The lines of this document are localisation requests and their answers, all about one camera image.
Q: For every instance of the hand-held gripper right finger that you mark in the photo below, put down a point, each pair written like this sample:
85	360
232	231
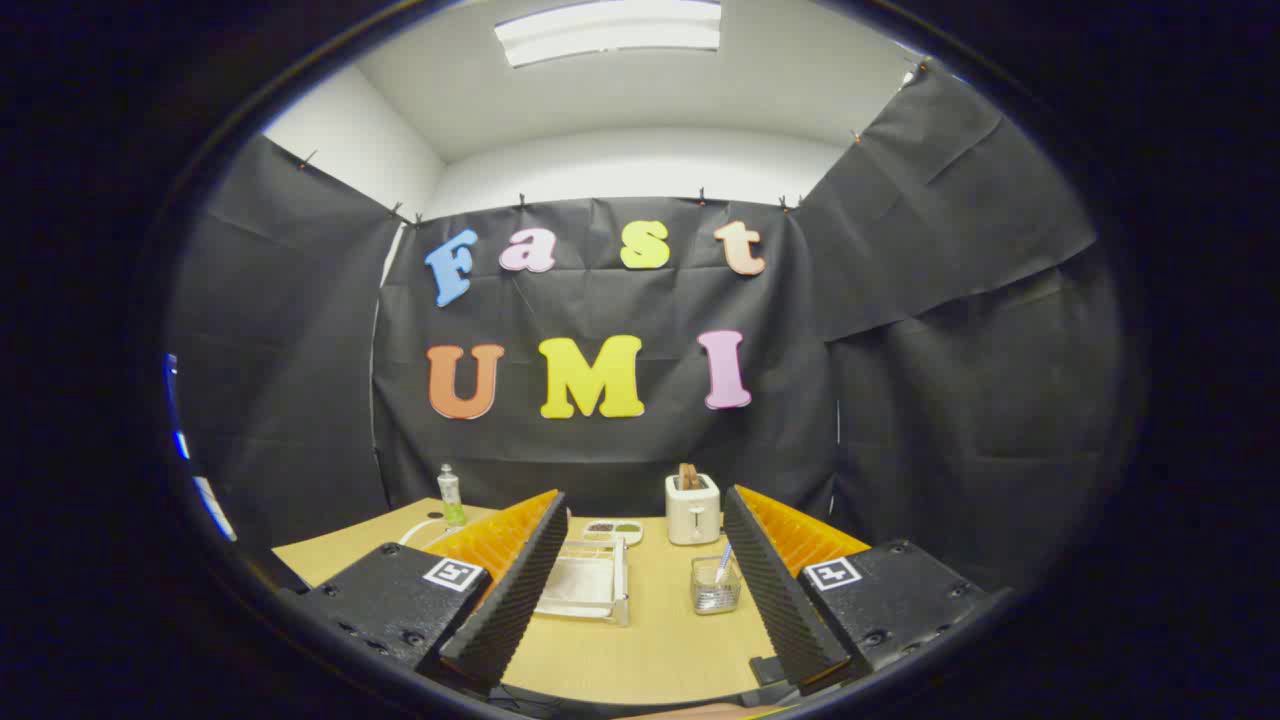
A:
780	590

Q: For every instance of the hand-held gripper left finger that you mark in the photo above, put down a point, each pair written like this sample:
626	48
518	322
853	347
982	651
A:
520	590

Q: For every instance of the white divided dish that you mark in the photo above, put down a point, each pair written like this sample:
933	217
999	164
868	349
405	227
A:
612	531

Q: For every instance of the green dish soap bottle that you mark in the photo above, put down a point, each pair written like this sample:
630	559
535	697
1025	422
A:
451	500

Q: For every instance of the white toaster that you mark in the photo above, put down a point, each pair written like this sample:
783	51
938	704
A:
692	515

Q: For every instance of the brown bread slice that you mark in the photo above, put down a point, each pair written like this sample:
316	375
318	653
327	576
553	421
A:
690	476

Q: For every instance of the black backdrop cloth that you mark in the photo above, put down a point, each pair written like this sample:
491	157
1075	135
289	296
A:
600	300

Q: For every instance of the ceiling light panel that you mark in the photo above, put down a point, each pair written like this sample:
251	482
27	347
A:
610	30

